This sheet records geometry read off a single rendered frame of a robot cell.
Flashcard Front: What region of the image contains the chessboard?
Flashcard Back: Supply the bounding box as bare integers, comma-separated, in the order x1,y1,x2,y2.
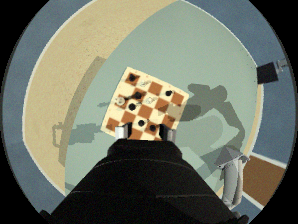
101,67,189,141

